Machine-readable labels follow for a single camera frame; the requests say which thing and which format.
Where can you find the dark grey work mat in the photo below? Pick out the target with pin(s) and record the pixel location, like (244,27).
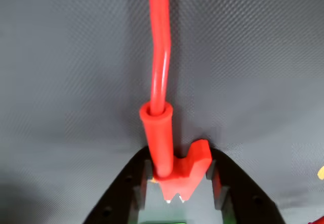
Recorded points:
(63,69)

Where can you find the orange sticker with dot marks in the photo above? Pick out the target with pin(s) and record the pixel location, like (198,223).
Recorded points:
(321,173)

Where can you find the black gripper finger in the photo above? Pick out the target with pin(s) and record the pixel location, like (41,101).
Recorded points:
(119,193)
(243,193)

